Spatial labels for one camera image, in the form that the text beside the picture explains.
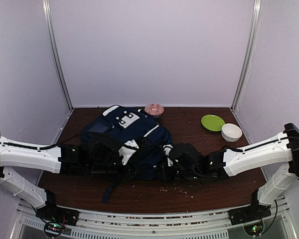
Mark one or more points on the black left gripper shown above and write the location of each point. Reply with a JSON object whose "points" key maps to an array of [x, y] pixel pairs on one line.
{"points": [[133, 154]]}

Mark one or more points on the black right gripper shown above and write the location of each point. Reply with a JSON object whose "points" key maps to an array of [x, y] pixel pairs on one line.
{"points": [[167, 176]]}

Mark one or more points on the navy blue student backpack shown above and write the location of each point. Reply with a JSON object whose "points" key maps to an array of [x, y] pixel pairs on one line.
{"points": [[126, 123]]}

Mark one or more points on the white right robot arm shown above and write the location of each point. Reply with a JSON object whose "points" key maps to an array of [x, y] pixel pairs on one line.
{"points": [[282, 148]]}

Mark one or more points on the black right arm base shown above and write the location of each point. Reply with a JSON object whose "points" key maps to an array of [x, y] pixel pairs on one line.
{"points": [[254, 211]]}

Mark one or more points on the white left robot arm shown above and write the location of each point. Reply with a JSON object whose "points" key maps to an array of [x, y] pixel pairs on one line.
{"points": [[27, 155]]}

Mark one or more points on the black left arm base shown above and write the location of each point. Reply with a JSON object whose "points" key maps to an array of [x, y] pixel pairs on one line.
{"points": [[51, 212]]}

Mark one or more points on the green plate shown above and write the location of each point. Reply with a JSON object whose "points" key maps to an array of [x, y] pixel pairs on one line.
{"points": [[212, 123]]}

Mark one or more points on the white bowl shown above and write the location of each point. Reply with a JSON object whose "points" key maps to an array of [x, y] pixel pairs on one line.
{"points": [[231, 132]]}

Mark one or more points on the red blue patterned bowl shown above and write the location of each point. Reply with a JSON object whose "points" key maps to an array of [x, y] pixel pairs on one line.
{"points": [[154, 110]]}

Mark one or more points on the aluminium front rail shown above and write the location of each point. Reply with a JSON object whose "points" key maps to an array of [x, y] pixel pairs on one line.
{"points": [[212, 224]]}

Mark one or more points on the right aluminium frame post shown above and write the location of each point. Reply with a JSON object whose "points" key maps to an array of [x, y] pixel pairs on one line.
{"points": [[248, 56]]}

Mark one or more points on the aluminium frame post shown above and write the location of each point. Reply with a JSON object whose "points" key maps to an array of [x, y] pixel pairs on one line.
{"points": [[248, 56], [55, 53]]}

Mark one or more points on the left aluminium frame post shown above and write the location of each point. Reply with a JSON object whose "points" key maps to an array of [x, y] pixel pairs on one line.
{"points": [[55, 53]]}

